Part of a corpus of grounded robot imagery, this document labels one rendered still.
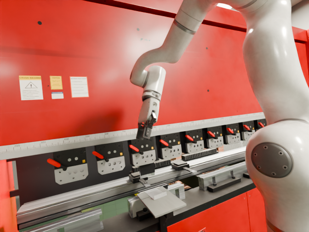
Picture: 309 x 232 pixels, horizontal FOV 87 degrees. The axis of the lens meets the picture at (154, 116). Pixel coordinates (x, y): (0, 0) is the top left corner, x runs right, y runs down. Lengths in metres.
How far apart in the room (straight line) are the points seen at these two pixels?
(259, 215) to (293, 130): 1.36
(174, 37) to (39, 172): 1.33
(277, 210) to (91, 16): 1.12
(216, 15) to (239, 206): 1.47
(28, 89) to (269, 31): 0.94
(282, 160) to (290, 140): 0.04
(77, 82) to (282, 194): 0.92
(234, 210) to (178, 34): 1.23
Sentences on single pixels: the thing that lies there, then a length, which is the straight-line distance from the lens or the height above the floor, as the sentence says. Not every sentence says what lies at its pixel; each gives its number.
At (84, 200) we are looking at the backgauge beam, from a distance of 1.33.
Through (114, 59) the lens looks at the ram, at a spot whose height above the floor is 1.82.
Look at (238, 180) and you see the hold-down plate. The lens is 1.53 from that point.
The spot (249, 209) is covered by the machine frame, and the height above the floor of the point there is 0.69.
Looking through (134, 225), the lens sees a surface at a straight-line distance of 1.09.
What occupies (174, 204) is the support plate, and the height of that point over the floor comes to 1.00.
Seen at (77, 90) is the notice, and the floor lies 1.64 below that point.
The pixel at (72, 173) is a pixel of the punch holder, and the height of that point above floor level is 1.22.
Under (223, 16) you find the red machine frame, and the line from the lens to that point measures 1.66.
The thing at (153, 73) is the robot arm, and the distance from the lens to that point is 0.74.
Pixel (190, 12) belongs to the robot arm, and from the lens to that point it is 0.62.
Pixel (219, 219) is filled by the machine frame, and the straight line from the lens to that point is 1.37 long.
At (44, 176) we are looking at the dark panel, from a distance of 1.55.
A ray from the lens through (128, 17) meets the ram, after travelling 1.18.
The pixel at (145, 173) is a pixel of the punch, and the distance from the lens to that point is 1.10.
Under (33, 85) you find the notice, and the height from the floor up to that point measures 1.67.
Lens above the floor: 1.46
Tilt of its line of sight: level
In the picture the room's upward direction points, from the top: 6 degrees counter-clockwise
